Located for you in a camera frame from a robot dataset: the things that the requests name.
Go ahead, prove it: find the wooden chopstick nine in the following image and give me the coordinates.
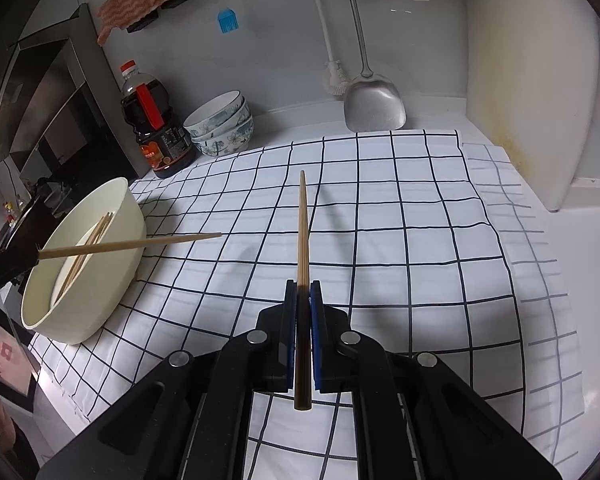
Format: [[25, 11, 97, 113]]
[[38, 232, 221, 260]]

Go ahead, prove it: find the wooden chopstick eight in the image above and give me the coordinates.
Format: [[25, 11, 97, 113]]
[[294, 170, 312, 411]]

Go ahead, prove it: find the wooden chopstick two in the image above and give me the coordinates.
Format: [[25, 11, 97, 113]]
[[59, 211, 112, 298]]

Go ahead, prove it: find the wooden chopstick one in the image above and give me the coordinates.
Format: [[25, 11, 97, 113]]
[[54, 213, 109, 304]]

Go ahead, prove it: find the wooden chopstick three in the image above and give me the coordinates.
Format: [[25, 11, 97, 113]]
[[66, 210, 116, 291]]

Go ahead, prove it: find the large white round basin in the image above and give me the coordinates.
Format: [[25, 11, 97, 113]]
[[21, 177, 146, 344]]

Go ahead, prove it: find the white black checkered cloth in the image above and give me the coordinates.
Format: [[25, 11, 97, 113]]
[[32, 130, 584, 478]]

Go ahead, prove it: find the black range hood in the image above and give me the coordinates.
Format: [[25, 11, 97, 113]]
[[0, 3, 148, 179]]

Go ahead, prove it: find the bottom floral ceramic bowl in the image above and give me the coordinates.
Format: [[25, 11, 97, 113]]
[[193, 116, 254, 157]]

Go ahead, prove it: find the floral ceramic bowl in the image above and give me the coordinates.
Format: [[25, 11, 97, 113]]
[[183, 90, 244, 136], [185, 101, 251, 142], [193, 116, 254, 157]]

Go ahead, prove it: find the dark soy sauce bottle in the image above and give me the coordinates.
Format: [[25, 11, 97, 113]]
[[120, 60, 197, 179]]

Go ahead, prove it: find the middle floral ceramic bowl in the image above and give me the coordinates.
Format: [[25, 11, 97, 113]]
[[185, 101, 251, 142]]

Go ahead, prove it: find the steel spatula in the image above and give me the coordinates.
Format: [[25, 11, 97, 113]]
[[343, 0, 407, 133]]

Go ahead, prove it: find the top floral ceramic bowl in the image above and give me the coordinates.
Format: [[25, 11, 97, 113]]
[[183, 90, 244, 136]]

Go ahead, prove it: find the white cutting board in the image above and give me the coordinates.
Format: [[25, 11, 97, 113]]
[[466, 0, 600, 211]]

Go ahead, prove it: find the blue wall hook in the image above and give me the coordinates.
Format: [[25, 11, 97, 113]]
[[216, 8, 239, 34]]

